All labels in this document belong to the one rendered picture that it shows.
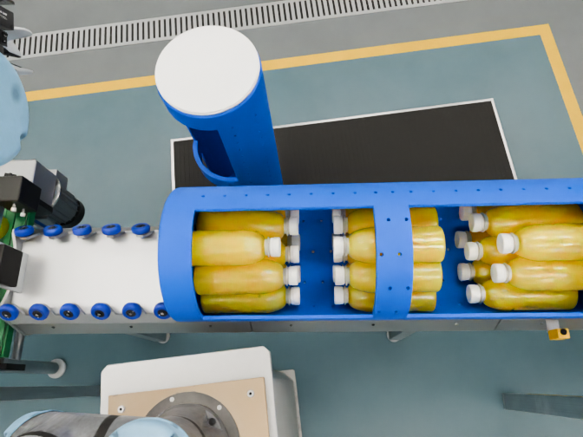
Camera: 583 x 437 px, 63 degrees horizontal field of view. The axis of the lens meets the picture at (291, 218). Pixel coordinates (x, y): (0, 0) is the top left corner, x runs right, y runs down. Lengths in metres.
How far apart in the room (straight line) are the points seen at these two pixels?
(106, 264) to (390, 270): 0.73
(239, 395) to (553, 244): 0.64
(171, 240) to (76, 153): 1.75
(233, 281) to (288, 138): 1.31
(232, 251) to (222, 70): 0.56
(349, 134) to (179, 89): 1.08
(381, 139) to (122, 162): 1.25
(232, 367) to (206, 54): 0.81
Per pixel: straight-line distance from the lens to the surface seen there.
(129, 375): 0.98
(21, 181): 1.38
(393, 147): 2.18
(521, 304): 1.09
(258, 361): 0.92
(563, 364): 2.29
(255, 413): 0.91
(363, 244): 0.91
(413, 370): 2.10
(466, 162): 2.22
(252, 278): 0.95
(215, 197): 0.94
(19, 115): 0.34
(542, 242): 1.00
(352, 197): 0.92
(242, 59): 1.32
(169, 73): 1.34
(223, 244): 0.92
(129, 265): 1.26
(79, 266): 1.31
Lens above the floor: 2.06
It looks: 70 degrees down
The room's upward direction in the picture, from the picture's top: 9 degrees counter-clockwise
